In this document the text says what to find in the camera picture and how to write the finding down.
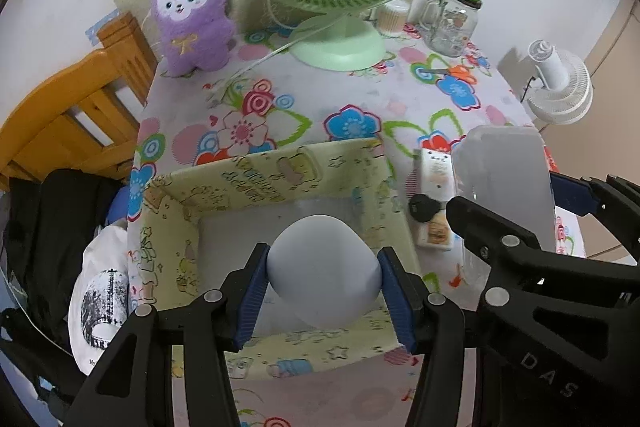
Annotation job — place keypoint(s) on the grey-blue round object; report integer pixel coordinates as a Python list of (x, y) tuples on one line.
[(325, 269)]

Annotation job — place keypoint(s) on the orange scissors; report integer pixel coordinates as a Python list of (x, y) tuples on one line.
[(460, 72)]

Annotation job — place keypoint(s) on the glass jar with green lid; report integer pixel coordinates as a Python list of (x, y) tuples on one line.
[(452, 22)]

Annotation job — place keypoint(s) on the white printed tote bag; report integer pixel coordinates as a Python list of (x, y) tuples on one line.
[(100, 297)]

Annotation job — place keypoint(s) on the black backpack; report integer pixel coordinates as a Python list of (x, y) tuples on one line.
[(50, 227)]

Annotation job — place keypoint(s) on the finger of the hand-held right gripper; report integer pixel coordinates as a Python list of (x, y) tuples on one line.
[(572, 192), (492, 232)]

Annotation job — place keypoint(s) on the cotton swab container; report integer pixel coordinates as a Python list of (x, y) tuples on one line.
[(392, 19)]

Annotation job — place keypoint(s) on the yellow printed storage box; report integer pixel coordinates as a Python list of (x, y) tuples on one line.
[(250, 177)]

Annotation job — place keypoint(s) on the grey rectangular power bank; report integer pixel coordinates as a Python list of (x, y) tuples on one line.
[(505, 167)]

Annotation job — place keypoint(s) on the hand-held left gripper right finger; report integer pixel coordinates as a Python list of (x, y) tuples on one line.
[(397, 297)]

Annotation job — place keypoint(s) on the white standing fan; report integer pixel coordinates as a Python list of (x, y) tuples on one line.
[(560, 82)]

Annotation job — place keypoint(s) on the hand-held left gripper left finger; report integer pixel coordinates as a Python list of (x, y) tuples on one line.
[(250, 297)]

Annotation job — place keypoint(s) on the black key fob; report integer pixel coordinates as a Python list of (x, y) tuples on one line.
[(424, 208)]

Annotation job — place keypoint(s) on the purple plush toy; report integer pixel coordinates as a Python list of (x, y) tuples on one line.
[(192, 22)]

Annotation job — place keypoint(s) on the wooden chair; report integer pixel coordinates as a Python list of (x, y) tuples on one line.
[(60, 107)]

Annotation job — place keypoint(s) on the floral tablecloth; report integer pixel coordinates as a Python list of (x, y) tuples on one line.
[(350, 82)]

